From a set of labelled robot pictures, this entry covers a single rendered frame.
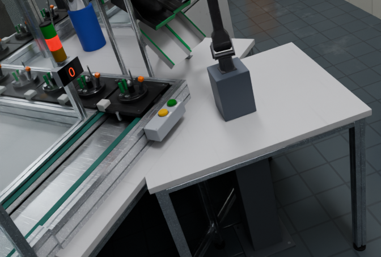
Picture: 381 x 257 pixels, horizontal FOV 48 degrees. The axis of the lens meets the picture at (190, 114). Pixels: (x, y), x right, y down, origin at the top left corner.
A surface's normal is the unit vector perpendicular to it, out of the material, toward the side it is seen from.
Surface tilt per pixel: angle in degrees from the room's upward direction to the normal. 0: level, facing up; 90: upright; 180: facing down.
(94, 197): 90
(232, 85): 90
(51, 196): 0
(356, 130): 90
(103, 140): 0
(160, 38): 45
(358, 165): 90
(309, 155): 0
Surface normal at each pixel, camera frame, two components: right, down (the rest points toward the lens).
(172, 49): 0.36, -0.41
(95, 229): -0.23, -0.80
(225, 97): 0.24, 0.51
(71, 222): 0.85, 0.11
